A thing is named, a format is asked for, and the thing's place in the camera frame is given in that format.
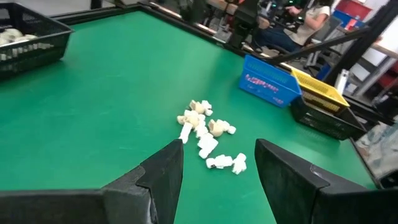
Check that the blue storage box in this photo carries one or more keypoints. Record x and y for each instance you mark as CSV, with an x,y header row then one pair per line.
x,y
342,18

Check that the person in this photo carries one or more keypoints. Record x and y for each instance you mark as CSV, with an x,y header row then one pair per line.
x,y
308,28

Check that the blue plastic basket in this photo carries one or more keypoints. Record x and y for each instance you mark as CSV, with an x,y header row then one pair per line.
x,y
267,87

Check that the black rectangular plastic basket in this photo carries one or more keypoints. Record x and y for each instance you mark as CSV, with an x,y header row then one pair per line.
x,y
326,124

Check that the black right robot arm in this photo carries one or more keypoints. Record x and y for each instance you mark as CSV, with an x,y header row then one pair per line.
x,y
245,25

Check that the yellow plastic basket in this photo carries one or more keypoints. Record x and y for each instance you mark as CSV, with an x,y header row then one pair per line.
x,y
320,88

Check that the green table mat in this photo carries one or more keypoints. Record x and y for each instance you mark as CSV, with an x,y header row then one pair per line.
x,y
93,109

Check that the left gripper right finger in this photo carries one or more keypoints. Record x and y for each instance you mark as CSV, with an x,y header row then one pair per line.
x,y
304,193

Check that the gray office chair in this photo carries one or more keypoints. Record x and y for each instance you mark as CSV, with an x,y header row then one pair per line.
x,y
329,31

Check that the white plastic bottle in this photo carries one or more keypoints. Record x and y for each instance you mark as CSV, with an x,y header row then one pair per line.
x,y
342,81

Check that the black metal table frame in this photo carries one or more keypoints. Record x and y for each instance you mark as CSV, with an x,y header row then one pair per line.
x,y
93,14

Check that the small black plastic basket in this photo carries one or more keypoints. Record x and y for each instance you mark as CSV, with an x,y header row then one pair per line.
x,y
40,59

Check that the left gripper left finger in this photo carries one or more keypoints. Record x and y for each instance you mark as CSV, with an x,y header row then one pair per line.
x,y
149,193

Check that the small gray box device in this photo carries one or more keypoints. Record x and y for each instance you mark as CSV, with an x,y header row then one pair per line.
x,y
222,34

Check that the white parts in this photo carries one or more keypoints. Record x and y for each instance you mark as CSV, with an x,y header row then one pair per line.
x,y
12,32

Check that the red storage box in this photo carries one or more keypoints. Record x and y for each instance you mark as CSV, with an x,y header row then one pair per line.
x,y
354,7

